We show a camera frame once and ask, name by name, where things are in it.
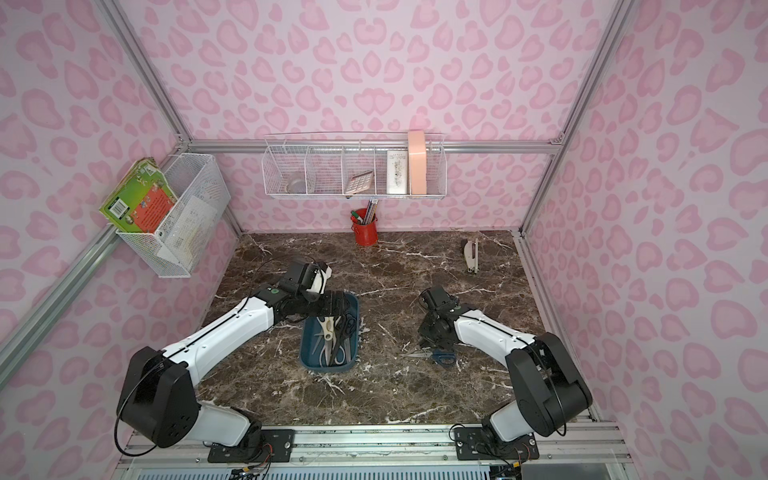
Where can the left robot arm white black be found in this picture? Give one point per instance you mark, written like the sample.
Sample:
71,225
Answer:
158,397

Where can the white paper sheet in basket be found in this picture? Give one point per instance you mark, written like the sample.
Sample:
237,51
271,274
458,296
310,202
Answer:
189,233

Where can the white wire side basket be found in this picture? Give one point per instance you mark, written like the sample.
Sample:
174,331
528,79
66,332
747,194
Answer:
188,175

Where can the all black scissors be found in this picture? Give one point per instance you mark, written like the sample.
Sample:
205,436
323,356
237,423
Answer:
344,354

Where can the white card pack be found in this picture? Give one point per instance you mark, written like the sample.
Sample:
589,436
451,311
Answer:
397,172

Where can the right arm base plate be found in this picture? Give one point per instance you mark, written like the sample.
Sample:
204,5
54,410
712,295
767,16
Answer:
479,443

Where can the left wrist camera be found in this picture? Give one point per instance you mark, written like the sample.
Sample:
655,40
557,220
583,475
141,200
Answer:
305,280

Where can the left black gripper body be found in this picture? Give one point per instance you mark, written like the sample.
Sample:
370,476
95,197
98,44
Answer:
335,306

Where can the red pen cup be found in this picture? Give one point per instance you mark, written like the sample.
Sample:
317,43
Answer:
365,234

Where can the pens in cup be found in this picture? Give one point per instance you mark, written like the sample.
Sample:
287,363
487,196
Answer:
366,215

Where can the clear tape roll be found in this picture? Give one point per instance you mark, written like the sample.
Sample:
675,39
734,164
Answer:
296,184

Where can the cream kitchen scissors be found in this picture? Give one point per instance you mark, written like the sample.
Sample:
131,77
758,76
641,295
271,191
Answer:
328,333

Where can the white wire wall shelf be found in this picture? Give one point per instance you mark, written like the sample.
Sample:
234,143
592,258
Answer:
328,163

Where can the beige thread snips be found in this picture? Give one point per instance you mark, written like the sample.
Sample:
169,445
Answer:
471,255

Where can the teal plastic storage box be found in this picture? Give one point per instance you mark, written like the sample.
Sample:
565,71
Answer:
312,342

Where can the small pink calculator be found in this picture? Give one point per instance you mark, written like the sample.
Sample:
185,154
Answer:
359,183

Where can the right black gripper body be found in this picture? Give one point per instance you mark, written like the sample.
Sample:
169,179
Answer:
433,332

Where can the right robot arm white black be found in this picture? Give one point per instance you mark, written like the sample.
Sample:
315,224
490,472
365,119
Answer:
549,390

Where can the blue handled scissors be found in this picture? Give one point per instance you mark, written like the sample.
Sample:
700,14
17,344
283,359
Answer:
442,358

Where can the green red booklet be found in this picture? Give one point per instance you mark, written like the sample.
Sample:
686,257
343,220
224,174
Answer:
141,201

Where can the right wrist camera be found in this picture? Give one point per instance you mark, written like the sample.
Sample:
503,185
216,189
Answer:
436,300

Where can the pink box on shelf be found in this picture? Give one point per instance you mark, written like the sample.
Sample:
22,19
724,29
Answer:
417,162

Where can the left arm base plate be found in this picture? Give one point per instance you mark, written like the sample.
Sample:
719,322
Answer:
257,447

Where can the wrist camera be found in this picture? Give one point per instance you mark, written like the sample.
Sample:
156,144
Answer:
305,280
436,300

